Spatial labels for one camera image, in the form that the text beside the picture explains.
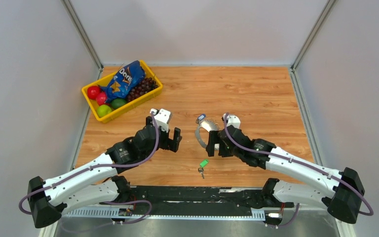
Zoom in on metal keyring holder plate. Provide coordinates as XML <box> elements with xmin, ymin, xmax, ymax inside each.
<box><xmin>194</xmin><ymin>118</ymin><xmax>220</xmax><ymax>148</ymax></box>

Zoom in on blue key tag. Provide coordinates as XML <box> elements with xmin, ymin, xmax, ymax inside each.
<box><xmin>197</xmin><ymin>114</ymin><xmax>206</xmax><ymax>120</ymax></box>

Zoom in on small silver key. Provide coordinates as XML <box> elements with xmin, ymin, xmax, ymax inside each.
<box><xmin>198</xmin><ymin>167</ymin><xmax>205</xmax><ymax>179</ymax></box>

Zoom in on green key tag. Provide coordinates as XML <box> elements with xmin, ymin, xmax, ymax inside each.
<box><xmin>199</xmin><ymin>159</ymin><xmax>209</xmax><ymax>168</ymax></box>

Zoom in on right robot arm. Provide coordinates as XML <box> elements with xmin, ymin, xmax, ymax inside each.
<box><xmin>200</xmin><ymin>125</ymin><xmax>366</xmax><ymax>224</ymax></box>

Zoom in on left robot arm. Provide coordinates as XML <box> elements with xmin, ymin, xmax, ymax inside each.
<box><xmin>19</xmin><ymin>109</ymin><xmax>182</xmax><ymax>229</ymax></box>

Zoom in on dark purple grapes bunch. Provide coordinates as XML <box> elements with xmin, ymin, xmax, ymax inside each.
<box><xmin>125</xmin><ymin>78</ymin><xmax>158</xmax><ymax>102</ymax></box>

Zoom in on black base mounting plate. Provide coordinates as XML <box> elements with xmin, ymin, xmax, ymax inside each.
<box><xmin>113</xmin><ymin>185</ymin><xmax>294</xmax><ymax>214</ymax></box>

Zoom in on dark green lime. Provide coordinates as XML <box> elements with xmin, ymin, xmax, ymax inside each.
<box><xmin>110</xmin><ymin>98</ymin><xmax>127</xmax><ymax>110</ymax></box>

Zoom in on light green apple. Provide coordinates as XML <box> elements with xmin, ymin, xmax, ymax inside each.
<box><xmin>96</xmin><ymin>104</ymin><xmax>113</xmax><ymax>118</ymax></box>

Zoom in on blue Doritos chip bag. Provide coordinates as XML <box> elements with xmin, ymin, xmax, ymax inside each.
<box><xmin>101</xmin><ymin>60</ymin><xmax>146</xmax><ymax>103</ymax></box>

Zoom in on pink red apple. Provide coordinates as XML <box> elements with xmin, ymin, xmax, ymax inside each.
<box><xmin>95</xmin><ymin>92</ymin><xmax>108</xmax><ymax>106</ymax></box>

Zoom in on yellow plastic bin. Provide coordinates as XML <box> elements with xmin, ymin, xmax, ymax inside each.
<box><xmin>81</xmin><ymin>60</ymin><xmax>163</xmax><ymax>123</ymax></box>

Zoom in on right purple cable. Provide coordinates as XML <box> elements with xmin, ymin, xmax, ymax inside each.
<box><xmin>223</xmin><ymin>113</ymin><xmax>374</xmax><ymax>217</ymax></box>

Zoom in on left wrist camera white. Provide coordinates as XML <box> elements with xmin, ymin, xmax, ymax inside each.
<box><xmin>150</xmin><ymin>109</ymin><xmax>172</xmax><ymax>132</ymax></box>

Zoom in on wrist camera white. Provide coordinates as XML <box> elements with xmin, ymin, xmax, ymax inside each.
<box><xmin>150</xmin><ymin>109</ymin><xmax>172</xmax><ymax>132</ymax></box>
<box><xmin>222</xmin><ymin>114</ymin><xmax>241</xmax><ymax>129</ymax></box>

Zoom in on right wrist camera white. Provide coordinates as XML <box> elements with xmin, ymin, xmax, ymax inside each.
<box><xmin>222</xmin><ymin>114</ymin><xmax>241</xmax><ymax>129</ymax></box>

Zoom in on white slotted cable duct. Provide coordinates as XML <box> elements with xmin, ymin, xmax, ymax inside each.
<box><xmin>64</xmin><ymin>205</ymin><xmax>265</xmax><ymax>221</ymax></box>

